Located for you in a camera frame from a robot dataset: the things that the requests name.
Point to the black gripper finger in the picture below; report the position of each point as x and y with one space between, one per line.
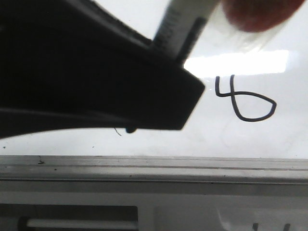
69 64

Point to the white black whiteboard marker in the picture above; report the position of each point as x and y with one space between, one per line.
183 31

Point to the red ball taped to marker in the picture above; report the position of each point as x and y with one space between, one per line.
256 16

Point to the white plastic tray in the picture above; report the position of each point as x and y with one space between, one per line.
66 211

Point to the white whiteboard with aluminium frame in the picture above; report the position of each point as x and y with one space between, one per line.
251 123

